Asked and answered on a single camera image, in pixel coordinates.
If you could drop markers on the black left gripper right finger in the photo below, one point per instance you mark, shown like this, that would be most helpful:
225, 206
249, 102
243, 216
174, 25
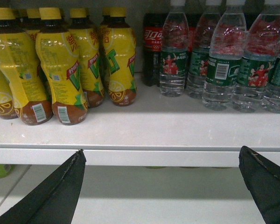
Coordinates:
262, 179

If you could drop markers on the lemon tea bottle front left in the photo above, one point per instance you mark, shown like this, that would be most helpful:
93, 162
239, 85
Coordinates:
20, 65

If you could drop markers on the white shelf board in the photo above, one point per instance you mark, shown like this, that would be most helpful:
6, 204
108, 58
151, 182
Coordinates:
154, 131

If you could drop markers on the water bottle barcode label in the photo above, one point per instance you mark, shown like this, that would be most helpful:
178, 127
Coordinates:
226, 50

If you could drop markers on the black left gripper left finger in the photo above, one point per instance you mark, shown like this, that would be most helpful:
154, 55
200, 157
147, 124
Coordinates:
54, 200

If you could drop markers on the water bottle players label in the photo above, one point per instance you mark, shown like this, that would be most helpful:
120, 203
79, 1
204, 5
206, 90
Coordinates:
261, 48

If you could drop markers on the water bottle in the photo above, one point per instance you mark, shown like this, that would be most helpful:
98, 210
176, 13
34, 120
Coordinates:
278, 77
201, 46
174, 45

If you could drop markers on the water bottle far right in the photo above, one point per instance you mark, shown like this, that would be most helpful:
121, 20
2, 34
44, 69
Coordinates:
278, 77

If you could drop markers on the water bottle leftmost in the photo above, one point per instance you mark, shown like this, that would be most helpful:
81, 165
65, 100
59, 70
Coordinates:
174, 45

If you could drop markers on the lemon tea bottle right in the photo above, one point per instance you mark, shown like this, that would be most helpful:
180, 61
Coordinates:
119, 42

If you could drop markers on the green can lower shelf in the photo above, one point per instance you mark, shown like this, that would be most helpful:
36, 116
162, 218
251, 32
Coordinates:
6, 169

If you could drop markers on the lemon tea bottle front centre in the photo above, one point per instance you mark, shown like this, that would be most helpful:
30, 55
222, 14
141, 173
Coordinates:
58, 52

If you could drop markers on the lemon tea bottle back centre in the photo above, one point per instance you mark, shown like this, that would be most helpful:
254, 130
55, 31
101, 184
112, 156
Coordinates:
89, 58

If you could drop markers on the cola bottle red label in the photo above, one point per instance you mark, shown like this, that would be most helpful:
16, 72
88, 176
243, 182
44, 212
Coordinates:
152, 32

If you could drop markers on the lemon tea bottle far left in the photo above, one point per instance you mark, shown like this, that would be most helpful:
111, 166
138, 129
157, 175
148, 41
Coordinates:
6, 100

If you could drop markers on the lemon tea bottle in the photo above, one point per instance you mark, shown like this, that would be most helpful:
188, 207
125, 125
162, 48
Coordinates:
58, 52
89, 58
6, 100
20, 65
119, 42

